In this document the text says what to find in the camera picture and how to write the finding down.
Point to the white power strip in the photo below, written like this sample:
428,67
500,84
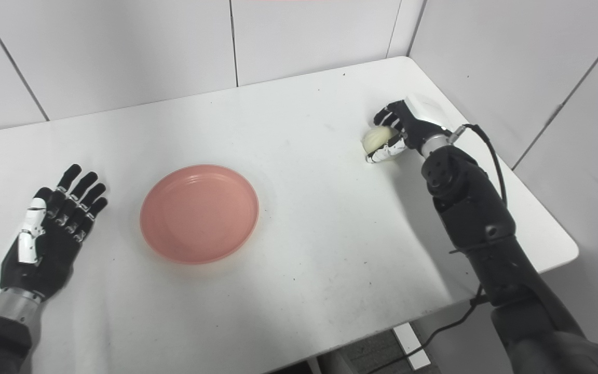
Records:
412,347

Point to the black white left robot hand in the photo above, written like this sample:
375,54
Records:
50,259

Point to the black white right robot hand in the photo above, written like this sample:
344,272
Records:
418,127

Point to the cream steamed bun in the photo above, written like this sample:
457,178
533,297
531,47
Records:
377,137

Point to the pink round plate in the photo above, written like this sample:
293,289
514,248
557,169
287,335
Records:
199,214

